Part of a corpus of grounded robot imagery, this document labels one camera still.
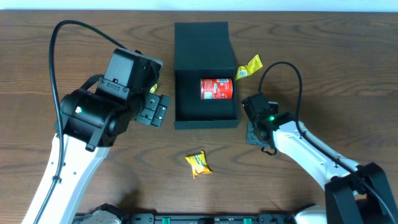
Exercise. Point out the red soda can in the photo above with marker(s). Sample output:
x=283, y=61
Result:
x=216, y=88

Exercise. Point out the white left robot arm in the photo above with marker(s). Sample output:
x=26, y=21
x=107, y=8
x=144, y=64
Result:
x=91, y=123

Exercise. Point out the yellow biscuit packet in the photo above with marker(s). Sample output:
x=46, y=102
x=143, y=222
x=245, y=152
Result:
x=198, y=164

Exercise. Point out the green yellow snack packet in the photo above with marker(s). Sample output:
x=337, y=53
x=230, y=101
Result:
x=154, y=88

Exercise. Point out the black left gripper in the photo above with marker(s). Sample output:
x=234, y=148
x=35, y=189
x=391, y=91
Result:
x=154, y=110

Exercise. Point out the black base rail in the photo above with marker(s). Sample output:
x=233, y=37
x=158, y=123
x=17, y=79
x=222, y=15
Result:
x=264, y=218

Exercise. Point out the black open box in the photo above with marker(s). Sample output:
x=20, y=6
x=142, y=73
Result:
x=202, y=50

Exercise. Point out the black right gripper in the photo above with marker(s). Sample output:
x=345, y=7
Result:
x=252, y=137

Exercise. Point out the small yellow packet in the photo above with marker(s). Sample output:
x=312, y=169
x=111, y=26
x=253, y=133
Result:
x=252, y=67

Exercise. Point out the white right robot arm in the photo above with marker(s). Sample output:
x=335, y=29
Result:
x=354, y=193

